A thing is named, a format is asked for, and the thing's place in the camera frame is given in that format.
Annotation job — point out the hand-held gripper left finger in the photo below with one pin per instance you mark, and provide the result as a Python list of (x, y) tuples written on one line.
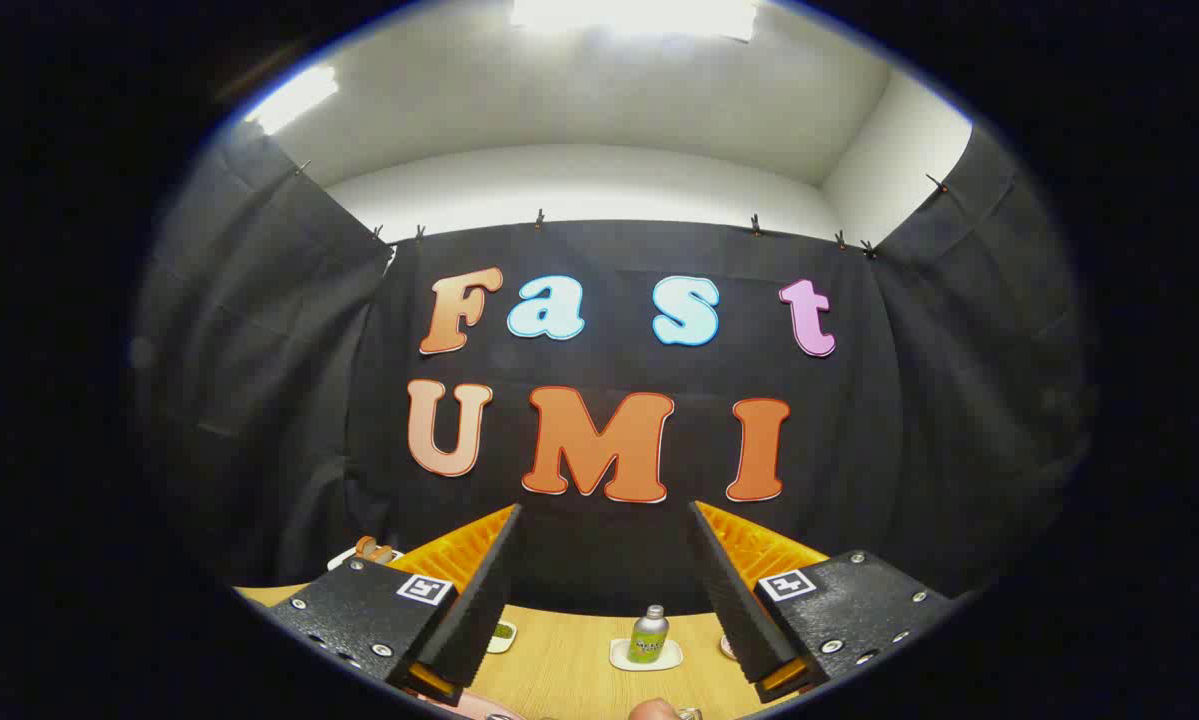
[(479, 600)]

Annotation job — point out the green label metal bottle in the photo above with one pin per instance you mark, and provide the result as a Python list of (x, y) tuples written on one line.
[(648, 640)]

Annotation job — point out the brown bread slice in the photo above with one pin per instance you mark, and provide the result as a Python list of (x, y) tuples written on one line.
[(371, 548)]

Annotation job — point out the white square coaster tray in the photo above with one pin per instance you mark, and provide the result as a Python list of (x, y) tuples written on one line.
[(619, 658)]

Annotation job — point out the white toaster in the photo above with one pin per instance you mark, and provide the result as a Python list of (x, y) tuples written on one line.
[(339, 558)]

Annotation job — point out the white sectioned bean dish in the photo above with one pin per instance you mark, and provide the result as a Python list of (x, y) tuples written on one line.
[(504, 640)]

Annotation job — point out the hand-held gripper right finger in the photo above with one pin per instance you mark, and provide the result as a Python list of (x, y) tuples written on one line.
[(734, 600)]

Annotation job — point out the white oval food plate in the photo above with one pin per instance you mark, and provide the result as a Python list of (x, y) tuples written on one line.
[(727, 648)]

